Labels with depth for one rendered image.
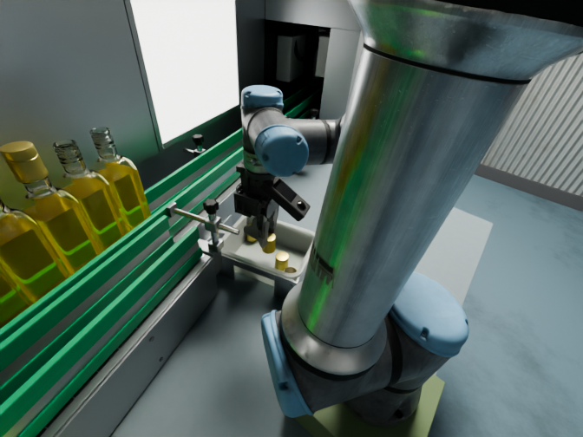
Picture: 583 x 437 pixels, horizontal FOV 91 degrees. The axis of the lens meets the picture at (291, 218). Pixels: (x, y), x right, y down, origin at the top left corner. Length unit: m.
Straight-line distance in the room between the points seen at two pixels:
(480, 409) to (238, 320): 1.24
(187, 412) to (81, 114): 0.58
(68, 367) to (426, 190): 0.47
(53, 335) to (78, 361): 0.08
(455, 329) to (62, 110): 0.70
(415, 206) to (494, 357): 1.70
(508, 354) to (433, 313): 1.52
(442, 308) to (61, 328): 0.54
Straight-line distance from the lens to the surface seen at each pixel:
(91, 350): 0.53
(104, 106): 0.73
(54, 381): 0.51
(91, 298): 0.59
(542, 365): 1.99
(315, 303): 0.26
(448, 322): 0.41
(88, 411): 0.56
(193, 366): 0.66
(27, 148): 0.50
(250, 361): 0.65
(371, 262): 0.20
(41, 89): 0.66
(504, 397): 1.77
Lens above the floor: 1.34
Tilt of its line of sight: 39 degrees down
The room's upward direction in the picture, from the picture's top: 5 degrees clockwise
